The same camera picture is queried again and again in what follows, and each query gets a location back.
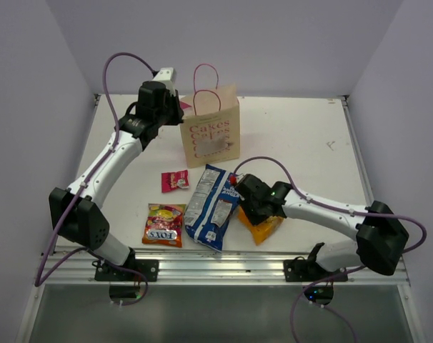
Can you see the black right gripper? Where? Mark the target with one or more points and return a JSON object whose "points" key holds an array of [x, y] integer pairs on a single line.
{"points": [[253, 219]]}

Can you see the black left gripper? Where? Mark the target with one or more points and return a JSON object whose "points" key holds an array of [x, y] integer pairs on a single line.
{"points": [[178, 112]]}

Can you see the orange mango candy bag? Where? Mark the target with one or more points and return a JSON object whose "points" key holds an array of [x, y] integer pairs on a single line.
{"points": [[261, 232]]}

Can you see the blue chips bag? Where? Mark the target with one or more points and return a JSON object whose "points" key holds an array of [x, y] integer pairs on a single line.
{"points": [[210, 208]]}

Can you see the beige Cakes paper bag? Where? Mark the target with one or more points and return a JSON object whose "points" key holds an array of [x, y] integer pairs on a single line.
{"points": [[211, 128]]}

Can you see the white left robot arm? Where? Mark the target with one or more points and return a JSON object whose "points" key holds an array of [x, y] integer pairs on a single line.
{"points": [[76, 211]]}

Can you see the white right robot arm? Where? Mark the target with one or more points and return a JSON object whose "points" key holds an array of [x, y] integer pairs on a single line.
{"points": [[375, 237]]}

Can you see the Fox's fruit candy bag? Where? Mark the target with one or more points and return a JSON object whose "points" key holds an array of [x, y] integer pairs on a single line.
{"points": [[164, 225]]}

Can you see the small pink snack packet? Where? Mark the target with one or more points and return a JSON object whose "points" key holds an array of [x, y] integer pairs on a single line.
{"points": [[171, 181]]}

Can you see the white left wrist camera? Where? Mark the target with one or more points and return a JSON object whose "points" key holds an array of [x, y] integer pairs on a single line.
{"points": [[167, 76]]}

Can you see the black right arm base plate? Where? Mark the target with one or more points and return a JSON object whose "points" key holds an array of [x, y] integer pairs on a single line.
{"points": [[300, 269]]}

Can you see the aluminium table edge rail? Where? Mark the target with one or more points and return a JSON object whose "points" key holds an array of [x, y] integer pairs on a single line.
{"points": [[207, 267]]}

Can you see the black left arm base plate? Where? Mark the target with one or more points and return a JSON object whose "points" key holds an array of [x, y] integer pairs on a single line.
{"points": [[135, 271]]}

